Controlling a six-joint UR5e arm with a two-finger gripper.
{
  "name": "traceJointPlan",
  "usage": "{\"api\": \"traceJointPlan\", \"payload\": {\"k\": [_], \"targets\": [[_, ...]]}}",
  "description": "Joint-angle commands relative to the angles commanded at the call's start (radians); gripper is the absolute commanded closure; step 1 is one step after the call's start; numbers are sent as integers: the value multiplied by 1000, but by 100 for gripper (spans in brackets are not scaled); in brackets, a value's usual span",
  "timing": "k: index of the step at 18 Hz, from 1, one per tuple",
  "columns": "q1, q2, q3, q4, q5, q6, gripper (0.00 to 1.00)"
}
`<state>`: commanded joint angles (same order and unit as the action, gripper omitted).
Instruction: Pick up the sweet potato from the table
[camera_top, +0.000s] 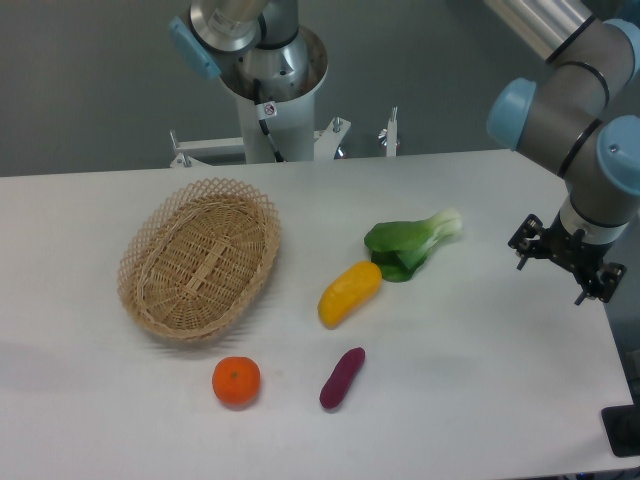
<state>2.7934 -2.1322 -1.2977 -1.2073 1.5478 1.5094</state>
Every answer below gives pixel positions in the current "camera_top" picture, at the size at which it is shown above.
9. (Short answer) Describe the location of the orange tangerine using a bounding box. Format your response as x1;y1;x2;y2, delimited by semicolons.
212;356;261;406

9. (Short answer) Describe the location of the green bok choy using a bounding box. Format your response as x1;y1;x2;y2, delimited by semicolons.
364;208;463;283

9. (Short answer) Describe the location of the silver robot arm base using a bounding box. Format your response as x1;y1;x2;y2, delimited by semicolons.
169;0;328;104

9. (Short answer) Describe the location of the oval woven wicker basket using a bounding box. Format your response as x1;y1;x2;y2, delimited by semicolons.
117;178;281;341

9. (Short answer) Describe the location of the black cable on pedestal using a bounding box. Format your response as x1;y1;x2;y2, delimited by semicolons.
251;79;287;164

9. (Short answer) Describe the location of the purple sweet potato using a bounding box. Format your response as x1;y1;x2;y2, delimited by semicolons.
319;347;366;410

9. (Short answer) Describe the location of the black device at table edge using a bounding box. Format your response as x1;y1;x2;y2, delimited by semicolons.
601;405;639;458

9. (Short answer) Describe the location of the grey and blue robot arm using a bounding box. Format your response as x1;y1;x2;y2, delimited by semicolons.
486;1;639;303

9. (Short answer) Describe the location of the white pedestal mount frame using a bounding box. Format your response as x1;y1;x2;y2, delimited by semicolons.
168;92;401;169

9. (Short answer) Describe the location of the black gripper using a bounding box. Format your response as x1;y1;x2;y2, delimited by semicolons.
508;214;627;305

